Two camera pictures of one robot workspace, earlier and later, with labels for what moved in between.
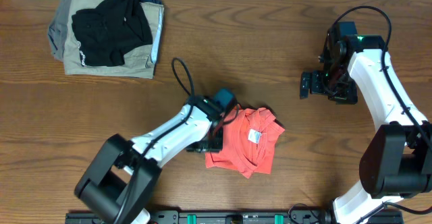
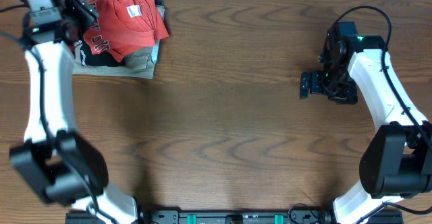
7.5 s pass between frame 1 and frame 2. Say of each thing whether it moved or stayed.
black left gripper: moved
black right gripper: stayed
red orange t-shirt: moved
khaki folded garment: stayed
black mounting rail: stayed
